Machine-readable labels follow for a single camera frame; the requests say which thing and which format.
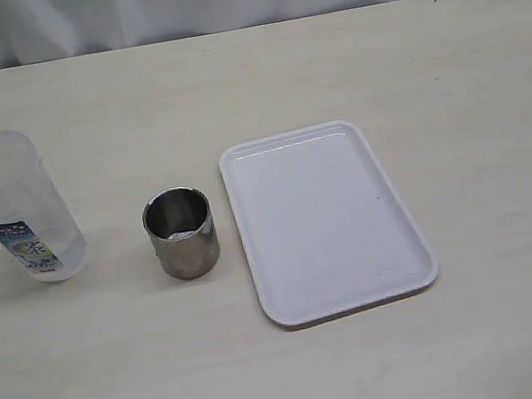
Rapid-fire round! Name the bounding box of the stainless steel cup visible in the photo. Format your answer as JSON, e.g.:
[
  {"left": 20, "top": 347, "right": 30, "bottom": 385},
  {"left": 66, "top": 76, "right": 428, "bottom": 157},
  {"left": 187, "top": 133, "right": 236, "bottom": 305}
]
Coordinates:
[{"left": 142, "top": 186, "right": 220, "bottom": 280}]

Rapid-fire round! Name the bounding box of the white rectangular plastic tray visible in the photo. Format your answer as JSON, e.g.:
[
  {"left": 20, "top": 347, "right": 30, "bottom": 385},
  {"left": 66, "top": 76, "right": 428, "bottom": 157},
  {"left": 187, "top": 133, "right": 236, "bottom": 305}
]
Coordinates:
[{"left": 219, "top": 120, "right": 440, "bottom": 328}]

